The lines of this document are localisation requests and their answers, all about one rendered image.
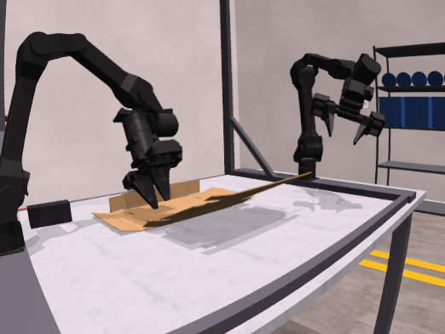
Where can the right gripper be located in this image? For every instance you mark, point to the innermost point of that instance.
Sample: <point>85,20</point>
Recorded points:
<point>159,170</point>

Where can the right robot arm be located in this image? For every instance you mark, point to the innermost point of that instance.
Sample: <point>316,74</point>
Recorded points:
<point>32,57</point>

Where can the black metal overhead frame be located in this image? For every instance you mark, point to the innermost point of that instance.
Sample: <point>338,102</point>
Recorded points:
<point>229,122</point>

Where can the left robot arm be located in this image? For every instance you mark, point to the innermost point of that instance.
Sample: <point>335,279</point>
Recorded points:
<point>364,71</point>

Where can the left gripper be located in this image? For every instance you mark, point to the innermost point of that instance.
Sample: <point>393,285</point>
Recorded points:
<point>346,109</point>

